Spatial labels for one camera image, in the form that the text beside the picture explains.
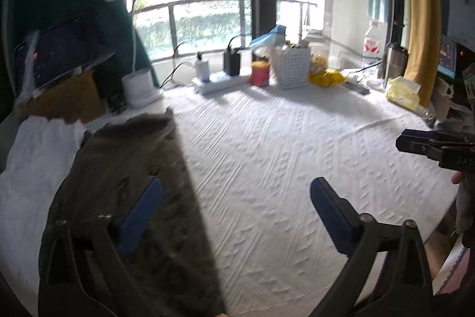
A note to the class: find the balcony railing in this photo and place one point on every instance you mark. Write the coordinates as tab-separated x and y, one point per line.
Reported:
207	0

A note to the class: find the yellow tissue pack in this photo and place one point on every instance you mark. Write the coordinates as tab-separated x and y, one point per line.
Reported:
402	94

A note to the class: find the steel tumbler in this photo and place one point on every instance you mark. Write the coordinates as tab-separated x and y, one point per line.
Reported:
395	64

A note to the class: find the white paper sheet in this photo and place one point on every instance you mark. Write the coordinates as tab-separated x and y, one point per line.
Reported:
40	142

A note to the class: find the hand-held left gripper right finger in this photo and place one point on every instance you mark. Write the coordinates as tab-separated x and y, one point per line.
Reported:
330	213

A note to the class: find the dark screen tablet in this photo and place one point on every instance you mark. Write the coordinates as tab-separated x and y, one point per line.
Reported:
59	49

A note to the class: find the computer monitor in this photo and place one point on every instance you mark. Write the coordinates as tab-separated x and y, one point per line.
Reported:
447	57

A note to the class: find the grey t-shirt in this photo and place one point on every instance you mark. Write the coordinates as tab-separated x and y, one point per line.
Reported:
111	153

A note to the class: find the yellow snack bag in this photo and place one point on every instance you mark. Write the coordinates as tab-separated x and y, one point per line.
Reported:
328	77

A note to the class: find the black charger block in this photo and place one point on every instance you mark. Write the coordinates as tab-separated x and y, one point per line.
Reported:
232	62

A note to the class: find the white charger plug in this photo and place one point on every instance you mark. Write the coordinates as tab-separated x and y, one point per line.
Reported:
202	68

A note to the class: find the light blue pouch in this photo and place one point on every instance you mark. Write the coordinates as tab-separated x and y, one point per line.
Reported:
269	37

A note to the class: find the white power strip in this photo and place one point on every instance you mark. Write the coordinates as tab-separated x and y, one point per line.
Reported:
219	83

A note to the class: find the red label water bottle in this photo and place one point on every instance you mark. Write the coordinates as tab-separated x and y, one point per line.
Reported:
371	44

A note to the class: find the wide yellow curtain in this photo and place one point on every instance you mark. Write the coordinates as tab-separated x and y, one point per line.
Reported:
419	5

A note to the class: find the white perforated basket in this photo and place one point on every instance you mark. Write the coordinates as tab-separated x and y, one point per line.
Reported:
293	68

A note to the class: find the black flat device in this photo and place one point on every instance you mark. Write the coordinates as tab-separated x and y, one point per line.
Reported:
356	88

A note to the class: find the white desk lamp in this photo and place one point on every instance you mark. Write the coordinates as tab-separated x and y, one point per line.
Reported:
137	86

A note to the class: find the red tin can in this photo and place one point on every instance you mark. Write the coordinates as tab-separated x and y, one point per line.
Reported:
259	73

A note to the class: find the person's bare leg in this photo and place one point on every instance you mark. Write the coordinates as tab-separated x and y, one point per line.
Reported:
441	254

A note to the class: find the brown cardboard box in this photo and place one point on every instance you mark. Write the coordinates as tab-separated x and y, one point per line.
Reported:
63	101

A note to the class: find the glass snack jar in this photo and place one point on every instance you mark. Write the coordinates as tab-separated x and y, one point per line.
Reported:
319	59

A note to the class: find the person's right hand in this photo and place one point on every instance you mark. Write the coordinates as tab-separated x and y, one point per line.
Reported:
457	178

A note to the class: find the white mug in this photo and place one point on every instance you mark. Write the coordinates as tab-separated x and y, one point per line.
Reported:
444	93

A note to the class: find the white textured tablecloth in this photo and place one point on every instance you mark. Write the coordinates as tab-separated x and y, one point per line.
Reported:
278	153

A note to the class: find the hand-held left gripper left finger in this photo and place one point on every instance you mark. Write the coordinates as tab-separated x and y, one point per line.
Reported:
143	213

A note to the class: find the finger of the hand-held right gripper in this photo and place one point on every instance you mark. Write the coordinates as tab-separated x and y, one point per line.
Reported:
423	135
415	148

